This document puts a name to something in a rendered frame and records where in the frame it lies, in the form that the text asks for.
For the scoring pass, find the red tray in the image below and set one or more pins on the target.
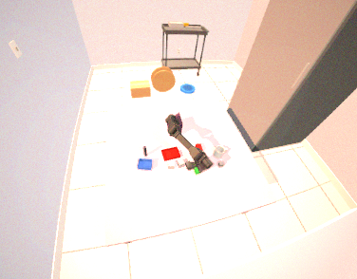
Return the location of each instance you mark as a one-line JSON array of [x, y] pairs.
[[170, 153]]

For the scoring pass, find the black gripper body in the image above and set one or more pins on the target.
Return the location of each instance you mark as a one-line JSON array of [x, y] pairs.
[[190, 165]]

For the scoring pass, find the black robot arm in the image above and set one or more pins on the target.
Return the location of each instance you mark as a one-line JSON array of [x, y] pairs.
[[198, 155]]

